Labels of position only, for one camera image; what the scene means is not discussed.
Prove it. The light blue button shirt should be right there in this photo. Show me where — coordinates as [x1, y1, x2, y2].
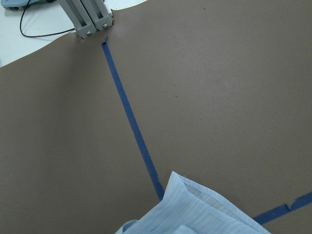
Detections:
[117, 172, 268, 234]

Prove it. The aluminium frame post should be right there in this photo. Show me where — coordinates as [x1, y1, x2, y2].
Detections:
[58, 0, 114, 39]

